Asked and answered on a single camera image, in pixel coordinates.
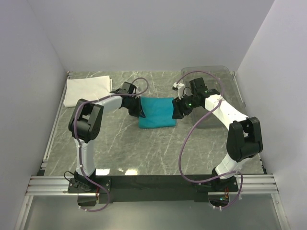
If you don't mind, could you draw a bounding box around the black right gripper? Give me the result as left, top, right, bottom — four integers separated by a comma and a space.
172, 93, 201, 120

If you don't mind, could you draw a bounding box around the teal t shirt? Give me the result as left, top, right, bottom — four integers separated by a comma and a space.
139, 97, 177, 129

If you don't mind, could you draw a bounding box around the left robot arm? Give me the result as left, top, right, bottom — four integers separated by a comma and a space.
68, 93, 145, 193

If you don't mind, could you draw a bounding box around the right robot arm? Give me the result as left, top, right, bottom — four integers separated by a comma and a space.
172, 78, 263, 191

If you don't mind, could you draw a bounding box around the clear plastic bin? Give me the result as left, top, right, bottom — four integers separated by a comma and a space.
180, 65, 247, 129

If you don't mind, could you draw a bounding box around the folded white t shirt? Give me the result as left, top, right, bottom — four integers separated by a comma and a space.
63, 76, 112, 108

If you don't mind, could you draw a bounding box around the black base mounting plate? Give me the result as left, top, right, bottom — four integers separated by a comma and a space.
68, 175, 242, 207

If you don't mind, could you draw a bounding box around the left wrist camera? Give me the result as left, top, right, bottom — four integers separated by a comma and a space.
120, 81, 136, 94

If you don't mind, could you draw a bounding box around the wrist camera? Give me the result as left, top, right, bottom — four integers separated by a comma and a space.
172, 82, 186, 99
120, 81, 136, 94

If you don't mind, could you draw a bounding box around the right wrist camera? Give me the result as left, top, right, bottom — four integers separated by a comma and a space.
172, 82, 186, 99

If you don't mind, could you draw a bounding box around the aluminium rail frame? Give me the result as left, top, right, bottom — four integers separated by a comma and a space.
14, 174, 290, 230

